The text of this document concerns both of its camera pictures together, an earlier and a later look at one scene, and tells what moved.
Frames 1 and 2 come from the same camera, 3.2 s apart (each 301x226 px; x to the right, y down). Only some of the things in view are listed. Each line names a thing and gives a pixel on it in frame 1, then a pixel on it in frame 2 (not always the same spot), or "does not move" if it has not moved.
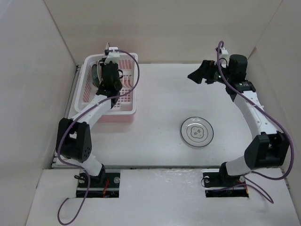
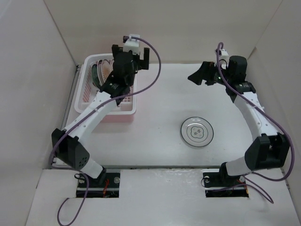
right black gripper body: [214, 75] does not move
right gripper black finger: [197, 76] does not move
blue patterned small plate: [95, 79] does not move
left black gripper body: [120, 86] -> [136, 59]
